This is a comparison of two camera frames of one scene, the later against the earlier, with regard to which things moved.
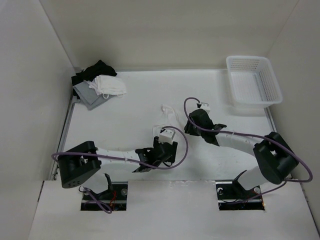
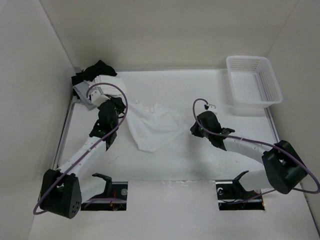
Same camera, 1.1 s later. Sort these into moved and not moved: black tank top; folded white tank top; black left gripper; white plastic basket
Moved: black left gripper
Not moved: folded white tank top; white plastic basket; black tank top
